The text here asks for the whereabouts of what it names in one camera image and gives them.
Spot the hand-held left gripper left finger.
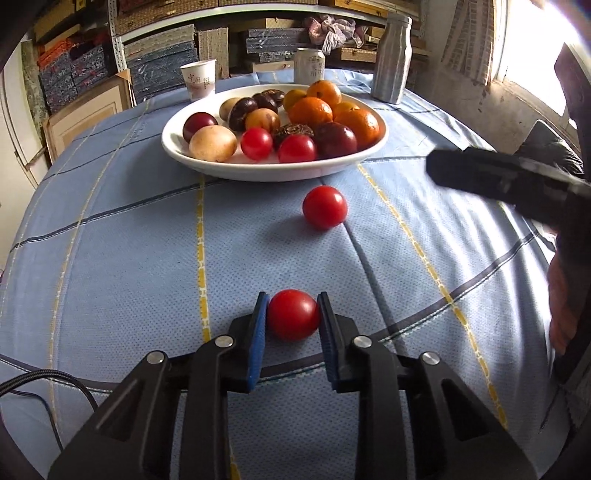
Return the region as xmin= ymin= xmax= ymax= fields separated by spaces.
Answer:
xmin=48 ymin=292 xmax=270 ymax=480

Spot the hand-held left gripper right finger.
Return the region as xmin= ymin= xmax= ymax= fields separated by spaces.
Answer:
xmin=318 ymin=292 xmax=539 ymax=480

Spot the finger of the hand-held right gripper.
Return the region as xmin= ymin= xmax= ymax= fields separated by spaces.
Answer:
xmin=425 ymin=147 xmax=561 ymax=217

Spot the red tomato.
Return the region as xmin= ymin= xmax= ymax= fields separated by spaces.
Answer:
xmin=277 ymin=135 xmax=317 ymax=163
xmin=240 ymin=128 xmax=273 ymax=161
xmin=302 ymin=186 xmax=348 ymax=230
xmin=268 ymin=289 xmax=320 ymax=341

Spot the large orange mandarin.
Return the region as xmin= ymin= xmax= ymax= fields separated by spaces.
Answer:
xmin=335 ymin=108 xmax=380 ymax=146

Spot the white plate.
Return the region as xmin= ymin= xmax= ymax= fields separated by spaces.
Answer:
xmin=161 ymin=84 xmax=389 ymax=182

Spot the tan round fruit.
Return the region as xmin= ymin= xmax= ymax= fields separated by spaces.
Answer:
xmin=219 ymin=97 xmax=243 ymax=121
xmin=245 ymin=108 xmax=281 ymax=134
xmin=189 ymin=125 xmax=238 ymax=162

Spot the person's right hand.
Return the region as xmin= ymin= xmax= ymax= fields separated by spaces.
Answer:
xmin=548 ymin=257 xmax=583 ymax=356

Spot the dark chair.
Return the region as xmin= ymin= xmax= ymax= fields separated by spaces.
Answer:
xmin=512 ymin=44 xmax=591 ymax=178

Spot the window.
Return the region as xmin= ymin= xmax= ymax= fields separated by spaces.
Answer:
xmin=492 ymin=0 xmax=591 ymax=118

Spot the silver bottle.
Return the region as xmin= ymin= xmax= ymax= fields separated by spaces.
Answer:
xmin=372 ymin=13 xmax=413 ymax=104

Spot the blue checked tablecloth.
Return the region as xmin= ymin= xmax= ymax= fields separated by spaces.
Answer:
xmin=0 ymin=69 xmax=573 ymax=480

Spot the dark red round fruit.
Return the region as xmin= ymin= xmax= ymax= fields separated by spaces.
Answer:
xmin=183 ymin=112 xmax=218 ymax=142
xmin=315 ymin=122 xmax=357 ymax=158

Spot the small yellow fruit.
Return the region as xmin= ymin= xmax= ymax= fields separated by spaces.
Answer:
xmin=283 ymin=89 xmax=308 ymax=112

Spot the crumpled pink cloth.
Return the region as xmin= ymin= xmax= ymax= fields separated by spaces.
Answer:
xmin=305 ymin=14 xmax=370 ymax=54

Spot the white drink can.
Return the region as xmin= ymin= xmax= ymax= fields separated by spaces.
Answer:
xmin=294 ymin=47 xmax=326 ymax=86

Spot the white paper cup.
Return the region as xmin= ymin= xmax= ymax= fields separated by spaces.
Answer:
xmin=180 ymin=59 xmax=218 ymax=101

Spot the cardboard box on floor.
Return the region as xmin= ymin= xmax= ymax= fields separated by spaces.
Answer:
xmin=44 ymin=71 xmax=134 ymax=160

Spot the stack of blue patterned boxes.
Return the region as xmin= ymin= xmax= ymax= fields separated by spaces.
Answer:
xmin=39 ymin=39 xmax=305 ymax=114

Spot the green marbled board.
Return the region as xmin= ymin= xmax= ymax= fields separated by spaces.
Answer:
xmin=21 ymin=39 xmax=49 ymax=121

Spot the black cable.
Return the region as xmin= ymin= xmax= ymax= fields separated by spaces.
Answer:
xmin=0 ymin=369 xmax=100 ymax=457

